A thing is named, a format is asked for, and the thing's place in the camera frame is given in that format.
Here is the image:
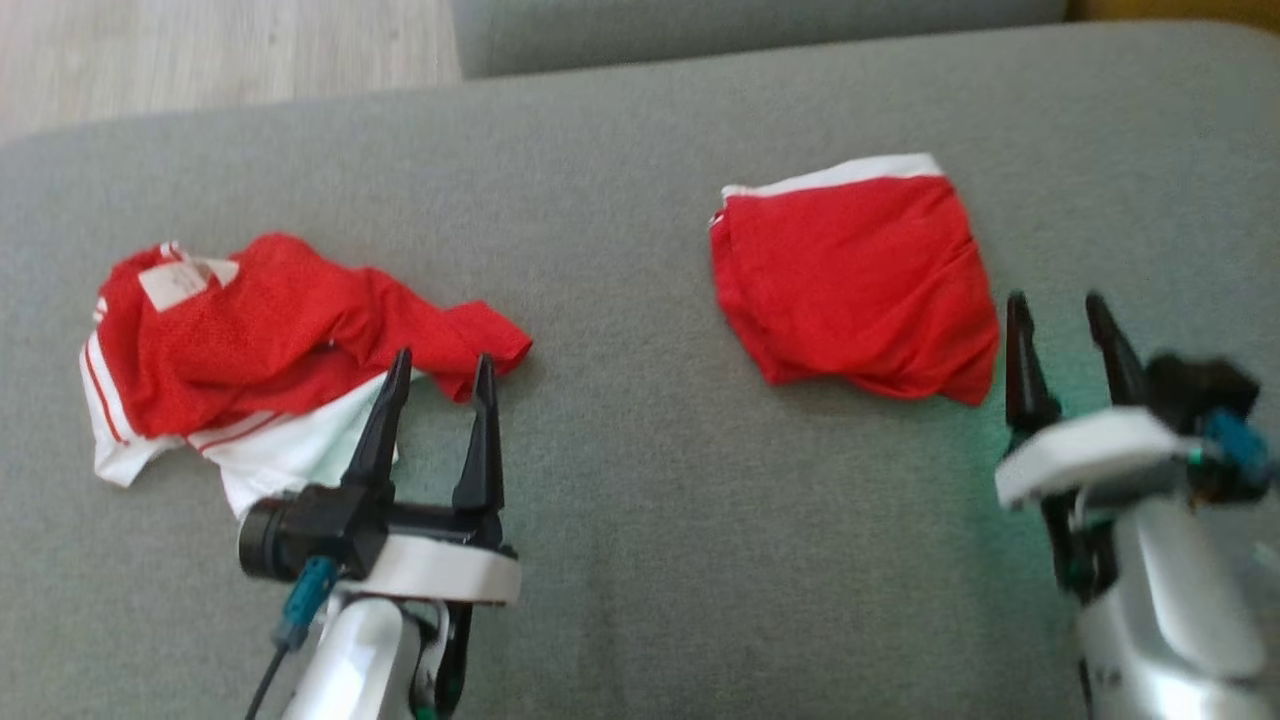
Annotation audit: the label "blue right camera cable plug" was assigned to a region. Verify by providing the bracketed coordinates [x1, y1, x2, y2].
[1199, 408, 1278, 483]

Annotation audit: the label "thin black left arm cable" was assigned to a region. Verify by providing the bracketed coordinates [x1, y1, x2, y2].
[244, 640, 293, 720]

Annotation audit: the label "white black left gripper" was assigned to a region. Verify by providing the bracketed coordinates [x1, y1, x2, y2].
[335, 346, 522, 607]

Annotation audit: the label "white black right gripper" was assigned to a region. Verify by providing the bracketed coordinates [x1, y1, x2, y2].
[996, 290, 1207, 510]

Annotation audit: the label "blue left camera cable plug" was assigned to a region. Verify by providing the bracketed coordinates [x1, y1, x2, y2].
[274, 555, 342, 652]

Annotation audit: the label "blue camera cable plug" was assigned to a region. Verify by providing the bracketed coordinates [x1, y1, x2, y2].
[274, 555, 342, 652]
[1199, 408, 1278, 483]

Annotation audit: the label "red and white mesh jersey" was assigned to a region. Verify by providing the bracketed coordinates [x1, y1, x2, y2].
[79, 231, 535, 522]

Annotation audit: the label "red shorts with white trim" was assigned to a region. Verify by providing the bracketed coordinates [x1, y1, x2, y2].
[707, 151, 1002, 409]

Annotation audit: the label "yellow sofa backrest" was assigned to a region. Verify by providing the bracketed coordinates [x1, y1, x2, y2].
[1064, 0, 1280, 33]

